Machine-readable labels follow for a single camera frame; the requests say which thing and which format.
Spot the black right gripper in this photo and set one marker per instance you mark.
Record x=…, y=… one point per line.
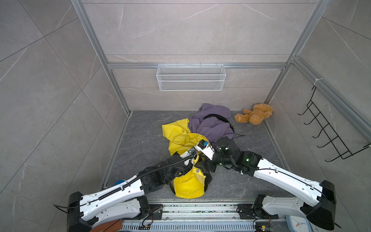
x=209, y=164

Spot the metal base rail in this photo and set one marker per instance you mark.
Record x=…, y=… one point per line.
x=202, y=215

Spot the white wire mesh basket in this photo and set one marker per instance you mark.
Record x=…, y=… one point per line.
x=191, y=77

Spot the purple garment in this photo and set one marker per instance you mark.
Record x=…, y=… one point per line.
x=211, y=128

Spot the brown teddy bear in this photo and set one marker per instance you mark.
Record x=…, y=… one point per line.
x=256, y=116

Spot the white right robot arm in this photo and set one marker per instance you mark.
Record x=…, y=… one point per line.
x=311, y=200

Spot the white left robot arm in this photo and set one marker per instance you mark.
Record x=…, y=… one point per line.
x=85, y=212

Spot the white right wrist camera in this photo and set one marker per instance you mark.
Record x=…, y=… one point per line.
x=205, y=148

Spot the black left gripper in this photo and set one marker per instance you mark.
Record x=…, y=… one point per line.
x=187, y=168

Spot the black wire hook rack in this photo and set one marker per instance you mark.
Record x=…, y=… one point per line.
x=326, y=128

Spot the white analog clock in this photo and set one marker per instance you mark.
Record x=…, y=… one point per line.
x=298, y=224

